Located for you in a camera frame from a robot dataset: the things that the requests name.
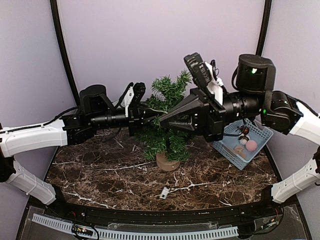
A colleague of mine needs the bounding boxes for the white light battery box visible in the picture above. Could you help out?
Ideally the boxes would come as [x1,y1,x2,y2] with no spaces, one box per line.
[159,187,170,200]

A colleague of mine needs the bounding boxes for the pink pompom ornament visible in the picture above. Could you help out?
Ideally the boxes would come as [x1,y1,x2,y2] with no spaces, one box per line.
[245,140,258,152]

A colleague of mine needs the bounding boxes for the small green christmas tree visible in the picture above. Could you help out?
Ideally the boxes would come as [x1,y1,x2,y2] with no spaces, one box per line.
[135,70,194,162]

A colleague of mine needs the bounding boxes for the brown gingerbread ornament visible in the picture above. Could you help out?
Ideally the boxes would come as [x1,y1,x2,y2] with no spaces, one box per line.
[233,145,247,159]

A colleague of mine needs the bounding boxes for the left black corner post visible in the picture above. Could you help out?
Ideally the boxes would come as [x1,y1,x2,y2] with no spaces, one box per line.
[49,0,80,106]

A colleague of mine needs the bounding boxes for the right black corner post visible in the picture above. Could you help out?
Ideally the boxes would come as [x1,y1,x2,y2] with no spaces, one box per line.
[255,0,272,56]

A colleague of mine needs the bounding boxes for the white slotted cable duct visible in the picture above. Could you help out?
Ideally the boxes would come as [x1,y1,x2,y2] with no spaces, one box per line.
[31,213,239,240]

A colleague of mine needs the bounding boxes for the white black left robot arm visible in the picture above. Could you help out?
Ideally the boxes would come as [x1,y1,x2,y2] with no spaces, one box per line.
[0,82,161,218]

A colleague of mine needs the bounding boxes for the dark red bauble ornament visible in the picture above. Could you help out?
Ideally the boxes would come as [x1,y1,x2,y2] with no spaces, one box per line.
[238,125,250,135]

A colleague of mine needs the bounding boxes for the light blue plastic basket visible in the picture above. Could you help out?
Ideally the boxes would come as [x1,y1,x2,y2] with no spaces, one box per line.
[213,118,274,170]

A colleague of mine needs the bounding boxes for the black front rail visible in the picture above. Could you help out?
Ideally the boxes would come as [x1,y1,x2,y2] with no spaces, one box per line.
[53,202,272,225]

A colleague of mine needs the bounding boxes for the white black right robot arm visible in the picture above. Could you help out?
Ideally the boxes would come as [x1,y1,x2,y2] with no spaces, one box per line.
[160,53,320,144]

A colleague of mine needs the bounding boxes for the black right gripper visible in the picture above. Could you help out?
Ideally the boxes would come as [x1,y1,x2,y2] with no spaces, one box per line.
[158,85,264,143]

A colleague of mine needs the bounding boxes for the black corner post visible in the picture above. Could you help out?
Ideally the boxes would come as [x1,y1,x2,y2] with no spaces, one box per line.
[255,0,272,56]
[49,0,80,106]

